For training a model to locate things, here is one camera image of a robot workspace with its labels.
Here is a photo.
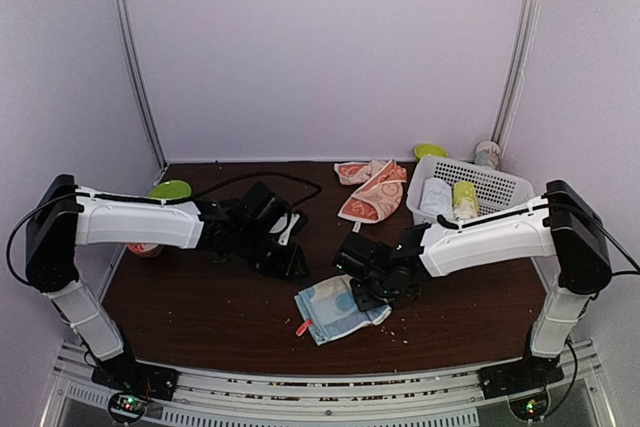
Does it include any white plastic basket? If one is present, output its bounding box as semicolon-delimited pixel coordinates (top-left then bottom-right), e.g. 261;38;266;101
406;155;535;224

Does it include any left aluminium frame post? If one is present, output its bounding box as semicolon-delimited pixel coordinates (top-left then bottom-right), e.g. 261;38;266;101
113;0;168;170

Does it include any front metal rail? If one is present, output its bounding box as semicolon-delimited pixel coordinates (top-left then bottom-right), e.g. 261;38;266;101
36;343;622;426

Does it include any green rolled towel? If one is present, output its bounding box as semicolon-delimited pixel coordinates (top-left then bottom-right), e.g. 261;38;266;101
453;181;479;221

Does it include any small green bowl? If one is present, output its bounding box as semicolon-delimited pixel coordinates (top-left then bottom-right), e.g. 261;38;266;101
413;143;449;161

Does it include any right aluminium frame post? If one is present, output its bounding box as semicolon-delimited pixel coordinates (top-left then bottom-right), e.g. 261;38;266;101
491;0;541;152

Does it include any white rolled towel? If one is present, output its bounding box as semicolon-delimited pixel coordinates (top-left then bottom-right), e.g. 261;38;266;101
419;177;453;217

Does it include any blue polka dot towel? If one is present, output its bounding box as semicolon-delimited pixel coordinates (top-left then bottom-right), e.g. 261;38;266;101
294;275;392;346

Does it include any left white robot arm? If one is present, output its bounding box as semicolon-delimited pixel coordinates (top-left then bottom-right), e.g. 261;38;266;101
25;175;310;391

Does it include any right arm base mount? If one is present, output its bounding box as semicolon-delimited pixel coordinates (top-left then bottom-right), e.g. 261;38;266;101
478;352;564;423

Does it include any green plate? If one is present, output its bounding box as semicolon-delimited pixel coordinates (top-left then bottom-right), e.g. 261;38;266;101
147;180;192;200

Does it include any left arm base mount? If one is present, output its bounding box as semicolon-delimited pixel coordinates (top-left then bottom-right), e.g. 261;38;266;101
85;350;179;426

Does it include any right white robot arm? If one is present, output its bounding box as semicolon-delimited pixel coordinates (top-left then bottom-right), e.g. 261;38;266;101
334;180;613;389

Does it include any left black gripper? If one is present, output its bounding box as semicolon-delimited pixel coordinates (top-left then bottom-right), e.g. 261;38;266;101
236;226;311;283

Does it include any orange patterned bowl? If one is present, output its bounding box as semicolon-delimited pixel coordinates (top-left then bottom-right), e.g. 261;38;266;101
127;243;163;258

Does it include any aluminium frame post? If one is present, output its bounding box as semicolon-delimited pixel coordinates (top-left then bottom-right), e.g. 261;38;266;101
491;0;541;152
113;0;168;170

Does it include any orange patterned towel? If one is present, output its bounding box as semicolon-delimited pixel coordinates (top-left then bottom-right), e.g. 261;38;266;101
334;160;408;225

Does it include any patterned paper cup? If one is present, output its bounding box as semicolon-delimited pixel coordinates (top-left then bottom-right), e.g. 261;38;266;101
474;141;502;170

